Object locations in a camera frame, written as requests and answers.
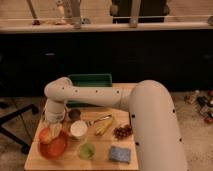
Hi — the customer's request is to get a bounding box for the red yellow apple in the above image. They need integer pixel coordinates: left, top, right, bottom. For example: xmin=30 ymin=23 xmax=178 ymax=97
xmin=39 ymin=128 xmax=52 ymax=144

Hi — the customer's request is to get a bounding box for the white round container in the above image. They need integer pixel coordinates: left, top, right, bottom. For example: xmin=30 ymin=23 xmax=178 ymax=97
xmin=70 ymin=120 xmax=88 ymax=140

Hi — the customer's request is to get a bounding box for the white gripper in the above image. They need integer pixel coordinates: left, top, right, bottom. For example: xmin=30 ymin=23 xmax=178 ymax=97
xmin=44 ymin=109 xmax=65 ymax=139

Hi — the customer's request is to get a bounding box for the orange red bowl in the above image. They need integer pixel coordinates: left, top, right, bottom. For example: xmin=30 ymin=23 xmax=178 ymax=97
xmin=38 ymin=131 xmax=68 ymax=159

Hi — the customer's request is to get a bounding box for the black office chair base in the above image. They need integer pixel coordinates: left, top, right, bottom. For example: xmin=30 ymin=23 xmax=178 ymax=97
xmin=0 ymin=104 xmax=39 ymax=154

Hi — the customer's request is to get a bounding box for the small metal cup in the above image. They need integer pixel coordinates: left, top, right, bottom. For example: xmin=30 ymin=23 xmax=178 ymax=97
xmin=68 ymin=109 xmax=81 ymax=121

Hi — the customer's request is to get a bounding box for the blue sponge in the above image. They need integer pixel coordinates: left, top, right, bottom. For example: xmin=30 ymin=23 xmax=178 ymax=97
xmin=109 ymin=146 xmax=131 ymax=163

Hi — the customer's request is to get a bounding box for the metal spoon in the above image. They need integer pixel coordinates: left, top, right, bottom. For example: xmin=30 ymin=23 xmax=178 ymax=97
xmin=86 ymin=115 xmax=112 ymax=127

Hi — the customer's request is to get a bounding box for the yellow banana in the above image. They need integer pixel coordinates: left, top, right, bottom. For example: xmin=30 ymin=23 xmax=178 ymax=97
xmin=95 ymin=119 xmax=113 ymax=136

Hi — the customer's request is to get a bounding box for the bunch of dark grapes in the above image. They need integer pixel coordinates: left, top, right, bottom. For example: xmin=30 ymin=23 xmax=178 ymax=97
xmin=114 ymin=124 xmax=133 ymax=139

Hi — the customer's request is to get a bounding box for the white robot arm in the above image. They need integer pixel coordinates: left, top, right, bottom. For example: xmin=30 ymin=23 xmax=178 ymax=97
xmin=44 ymin=77 xmax=189 ymax=171

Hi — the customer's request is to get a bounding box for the green plastic tray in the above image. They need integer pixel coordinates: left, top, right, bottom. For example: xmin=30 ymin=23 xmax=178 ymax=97
xmin=67 ymin=73 xmax=113 ymax=108

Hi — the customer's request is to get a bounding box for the small green cup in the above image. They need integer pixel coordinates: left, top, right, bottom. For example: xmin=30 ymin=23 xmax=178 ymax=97
xmin=79 ymin=143 xmax=96 ymax=160

